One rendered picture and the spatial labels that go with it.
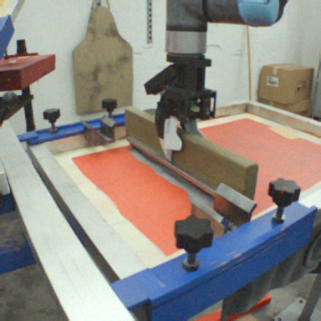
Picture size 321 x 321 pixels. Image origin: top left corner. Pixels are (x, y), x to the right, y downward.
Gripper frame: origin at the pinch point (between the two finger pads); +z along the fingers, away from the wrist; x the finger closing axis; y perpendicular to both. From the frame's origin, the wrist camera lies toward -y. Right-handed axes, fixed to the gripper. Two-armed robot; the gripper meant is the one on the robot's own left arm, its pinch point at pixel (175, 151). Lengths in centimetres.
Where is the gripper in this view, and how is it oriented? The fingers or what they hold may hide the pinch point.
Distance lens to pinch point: 66.4
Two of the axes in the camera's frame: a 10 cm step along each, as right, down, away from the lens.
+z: -0.1, 9.1, 4.2
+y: 5.5, 3.6, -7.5
